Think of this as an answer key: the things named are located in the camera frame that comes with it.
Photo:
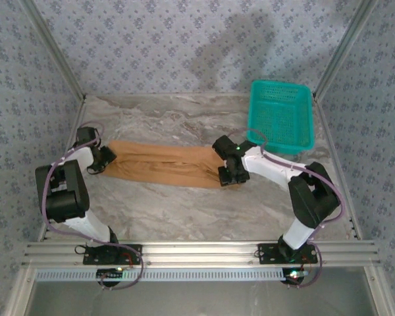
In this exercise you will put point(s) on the tan t-shirt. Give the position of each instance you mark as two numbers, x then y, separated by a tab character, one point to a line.
164	164

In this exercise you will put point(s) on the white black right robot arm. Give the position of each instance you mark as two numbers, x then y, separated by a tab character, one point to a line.
273	168

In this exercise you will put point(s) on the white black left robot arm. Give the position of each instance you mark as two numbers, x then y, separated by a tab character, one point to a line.
66	194

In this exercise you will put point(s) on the teal plastic basket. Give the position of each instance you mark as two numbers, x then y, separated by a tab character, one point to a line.
279	115

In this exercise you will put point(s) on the small black controller board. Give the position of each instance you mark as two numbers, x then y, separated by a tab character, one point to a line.
110	274
294	276

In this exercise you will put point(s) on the aluminium table side rail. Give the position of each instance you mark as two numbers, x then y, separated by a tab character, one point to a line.
79	115
326	138

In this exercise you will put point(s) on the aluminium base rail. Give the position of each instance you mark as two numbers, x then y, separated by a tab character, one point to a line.
200	253

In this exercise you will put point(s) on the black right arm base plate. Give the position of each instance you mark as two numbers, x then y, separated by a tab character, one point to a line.
270	255

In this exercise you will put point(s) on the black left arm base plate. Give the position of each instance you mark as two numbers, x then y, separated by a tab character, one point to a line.
131	253

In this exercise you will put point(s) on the aluminium frame post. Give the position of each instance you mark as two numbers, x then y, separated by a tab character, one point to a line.
59	49
340	49

